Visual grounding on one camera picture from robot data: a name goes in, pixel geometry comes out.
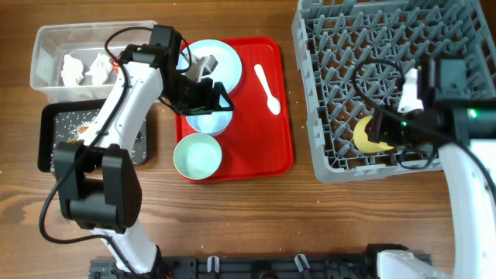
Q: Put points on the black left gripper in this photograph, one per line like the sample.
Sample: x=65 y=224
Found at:
x=203 y=102

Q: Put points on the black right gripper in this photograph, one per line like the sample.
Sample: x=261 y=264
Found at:
x=379 y=129

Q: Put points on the light blue bowl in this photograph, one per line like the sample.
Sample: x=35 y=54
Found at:
x=211 y=124

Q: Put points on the mint green bowl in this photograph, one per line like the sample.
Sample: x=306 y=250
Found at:
x=197 y=156

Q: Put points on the yellow plastic cup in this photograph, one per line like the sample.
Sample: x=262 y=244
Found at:
x=362 y=142

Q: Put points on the white tissue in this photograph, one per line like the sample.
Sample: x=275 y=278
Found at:
x=100 y=69
x=72 y=71

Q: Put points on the orange carrot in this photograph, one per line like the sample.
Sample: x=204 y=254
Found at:
x=77 y=134

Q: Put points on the white rice pile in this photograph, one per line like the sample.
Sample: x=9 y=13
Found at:
x=65 y=123

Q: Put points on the red snack wrapper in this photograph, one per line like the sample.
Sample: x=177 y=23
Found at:
x=115 y=64

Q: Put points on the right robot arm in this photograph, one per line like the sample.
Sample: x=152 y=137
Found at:
x=436 y=109

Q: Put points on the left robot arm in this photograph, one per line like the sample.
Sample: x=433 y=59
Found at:
x=97 y=185

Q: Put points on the grey dishwasher rack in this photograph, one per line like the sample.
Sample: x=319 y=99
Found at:
x=372 y=42

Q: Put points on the black waste tray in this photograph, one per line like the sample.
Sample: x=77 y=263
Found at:
x=47 y=127

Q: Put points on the light blue plate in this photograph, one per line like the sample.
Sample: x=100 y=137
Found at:
x=228 y=69

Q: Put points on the white plastic spoon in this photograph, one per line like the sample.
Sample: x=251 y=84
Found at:
x=272 y=103

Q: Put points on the red plastic tray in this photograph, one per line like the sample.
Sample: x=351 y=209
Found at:
x=256 y=143

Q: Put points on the clear plastic bin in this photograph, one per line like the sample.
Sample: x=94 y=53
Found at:
x=82 y=41

